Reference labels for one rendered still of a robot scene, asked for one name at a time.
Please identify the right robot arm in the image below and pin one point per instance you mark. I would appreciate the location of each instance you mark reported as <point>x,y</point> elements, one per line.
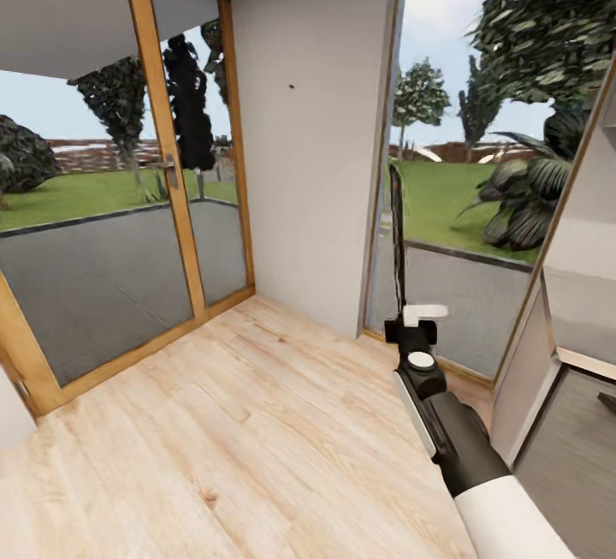
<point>501,520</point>

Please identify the door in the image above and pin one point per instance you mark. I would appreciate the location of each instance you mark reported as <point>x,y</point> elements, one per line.
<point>124,218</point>

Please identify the fixed window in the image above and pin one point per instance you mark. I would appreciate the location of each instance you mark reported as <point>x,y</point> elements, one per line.
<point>488,108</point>

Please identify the dishwasher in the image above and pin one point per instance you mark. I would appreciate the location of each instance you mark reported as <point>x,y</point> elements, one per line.
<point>567,463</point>

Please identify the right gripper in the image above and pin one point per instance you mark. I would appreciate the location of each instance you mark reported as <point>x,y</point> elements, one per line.
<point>396,332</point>

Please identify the poster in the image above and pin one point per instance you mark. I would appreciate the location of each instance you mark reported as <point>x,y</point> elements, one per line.
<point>397,216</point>

